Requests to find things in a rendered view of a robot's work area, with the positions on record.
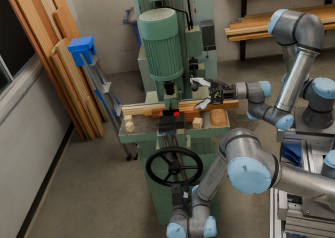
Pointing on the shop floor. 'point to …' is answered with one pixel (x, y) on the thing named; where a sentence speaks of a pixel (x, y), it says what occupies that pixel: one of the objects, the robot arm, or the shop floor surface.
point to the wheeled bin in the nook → (134, 32)
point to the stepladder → (99, 85)
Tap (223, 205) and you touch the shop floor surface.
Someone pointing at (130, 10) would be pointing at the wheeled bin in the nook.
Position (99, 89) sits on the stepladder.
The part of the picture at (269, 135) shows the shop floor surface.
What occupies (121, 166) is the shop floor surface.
